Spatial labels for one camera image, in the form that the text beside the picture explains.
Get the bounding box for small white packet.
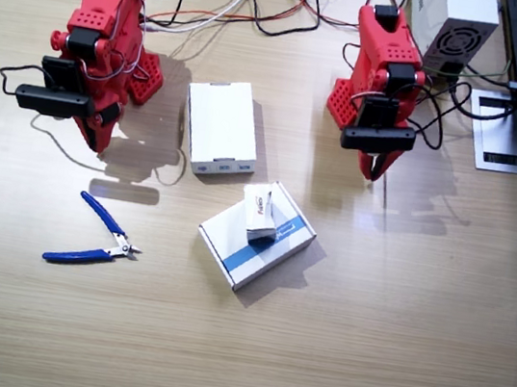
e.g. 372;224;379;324
235;177;286;247

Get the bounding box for blue-handled wire cutters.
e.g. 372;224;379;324
40;185;151;277

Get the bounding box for black power supply cable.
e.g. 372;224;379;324
440;61;517;126

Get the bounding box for black gripper webcam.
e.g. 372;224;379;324
11;81;99;123
338;116;418;161

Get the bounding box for white power supply with fan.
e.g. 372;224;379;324
397;0;505;90

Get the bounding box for white and blue box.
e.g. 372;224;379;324
190;169;325;303

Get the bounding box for black webcam cable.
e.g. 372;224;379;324
410;79;454;152
0;60;47;102

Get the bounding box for white box with blue logos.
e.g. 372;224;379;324
174;73;270;184

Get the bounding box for orange cable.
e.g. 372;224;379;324
145;0;313;44

